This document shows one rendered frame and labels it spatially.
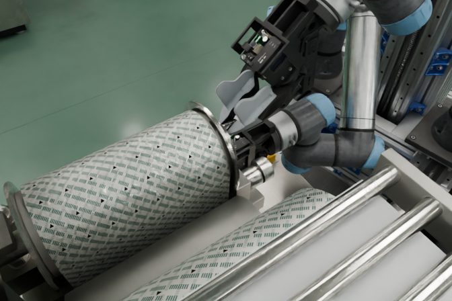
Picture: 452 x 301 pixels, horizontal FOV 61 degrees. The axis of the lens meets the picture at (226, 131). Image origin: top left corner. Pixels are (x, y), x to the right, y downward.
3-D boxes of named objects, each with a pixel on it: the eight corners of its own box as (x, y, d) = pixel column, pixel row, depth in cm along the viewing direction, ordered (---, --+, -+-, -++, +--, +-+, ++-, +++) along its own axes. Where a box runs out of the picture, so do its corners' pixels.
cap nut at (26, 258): (33, 262, 68) (23, 250, 65) (11, 273, 66) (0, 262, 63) (27, 246, 70) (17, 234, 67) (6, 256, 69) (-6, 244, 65)
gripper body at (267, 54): (225, 50, 52) (284, -24, 50) (255, 74, 59) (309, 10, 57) (259, 80, 48) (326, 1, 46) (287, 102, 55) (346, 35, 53)
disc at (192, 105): (238, 209, 58) (242, 146, 47) (235, 211, 58) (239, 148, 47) (189, 146, 67) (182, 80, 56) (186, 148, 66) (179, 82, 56)
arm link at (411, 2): (405, -21, 64) (381, -69, 57) (448, 14, 57) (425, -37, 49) (365, 12, 67) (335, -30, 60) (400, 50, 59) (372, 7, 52)
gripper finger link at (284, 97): (243, 105, 55) (281, 56, 54) (249, 109, 57) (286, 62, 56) (264, 123, 53) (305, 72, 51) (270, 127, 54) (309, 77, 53)
